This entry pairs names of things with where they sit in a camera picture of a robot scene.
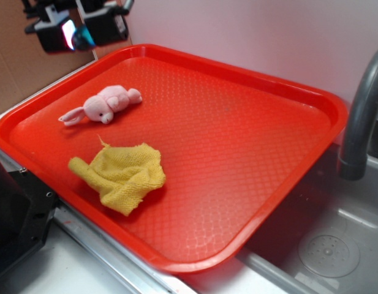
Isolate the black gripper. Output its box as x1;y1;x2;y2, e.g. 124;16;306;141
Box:
22;0;135;53

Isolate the grey toy faucet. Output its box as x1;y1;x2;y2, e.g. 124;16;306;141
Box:
337;50;378;181

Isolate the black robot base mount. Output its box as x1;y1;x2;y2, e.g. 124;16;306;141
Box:
0;162;58;278

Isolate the grey toy sink basin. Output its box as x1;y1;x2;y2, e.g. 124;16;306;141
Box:
237;146;378;294

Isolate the red plastic tray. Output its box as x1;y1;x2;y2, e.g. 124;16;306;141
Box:
0;45;348;274

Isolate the pink plush bunny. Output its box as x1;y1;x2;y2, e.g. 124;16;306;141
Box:
58;85;142;126

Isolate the crumpled yellow cloth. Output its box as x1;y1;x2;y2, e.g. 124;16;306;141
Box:
68;141;166;217

